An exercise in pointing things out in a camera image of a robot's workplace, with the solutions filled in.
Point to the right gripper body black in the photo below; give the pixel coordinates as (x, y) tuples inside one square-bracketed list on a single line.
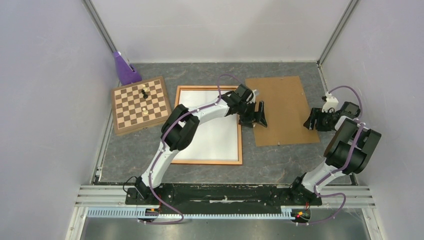
[(322, 124)]

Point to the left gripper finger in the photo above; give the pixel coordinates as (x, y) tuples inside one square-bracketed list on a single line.
[(260, 115), (247, 124)]

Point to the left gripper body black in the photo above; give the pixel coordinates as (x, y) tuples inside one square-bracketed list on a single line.
[(246, 111)]

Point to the brown cardboard backing board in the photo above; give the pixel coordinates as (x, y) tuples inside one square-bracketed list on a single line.
[(285, 108)]

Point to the building and sky photo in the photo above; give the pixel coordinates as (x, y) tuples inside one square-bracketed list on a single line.
[(212, 139)]

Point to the wooden picture frame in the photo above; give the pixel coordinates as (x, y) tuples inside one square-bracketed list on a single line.
[(207, 162)]

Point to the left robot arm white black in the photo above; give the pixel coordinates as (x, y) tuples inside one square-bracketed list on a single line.
[(178, 131)]

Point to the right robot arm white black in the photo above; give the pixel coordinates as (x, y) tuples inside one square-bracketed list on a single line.
[(348, 152)]

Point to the white chess pawn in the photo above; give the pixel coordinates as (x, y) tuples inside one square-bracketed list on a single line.
[(145, 111)]

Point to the black chess piece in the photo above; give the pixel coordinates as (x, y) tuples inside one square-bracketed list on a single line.
[(145, 96)]

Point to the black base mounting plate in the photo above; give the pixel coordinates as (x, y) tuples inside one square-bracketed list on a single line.
[(222, 199)]

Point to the wooden chessboard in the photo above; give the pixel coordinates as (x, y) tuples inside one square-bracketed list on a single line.
[(127, 104)]

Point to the purple plastic cone object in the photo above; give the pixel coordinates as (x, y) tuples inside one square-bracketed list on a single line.
[(126, 72)]

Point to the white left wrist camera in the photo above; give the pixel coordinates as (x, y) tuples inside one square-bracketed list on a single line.
[(255, 93)]

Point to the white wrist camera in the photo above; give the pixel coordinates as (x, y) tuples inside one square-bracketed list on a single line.
[(330, 102), (255, 93)]

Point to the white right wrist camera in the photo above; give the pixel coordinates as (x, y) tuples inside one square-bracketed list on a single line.
[(330, 102)]

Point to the aluminium rail frame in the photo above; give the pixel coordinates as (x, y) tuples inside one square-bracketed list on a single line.
[(108, 201)]

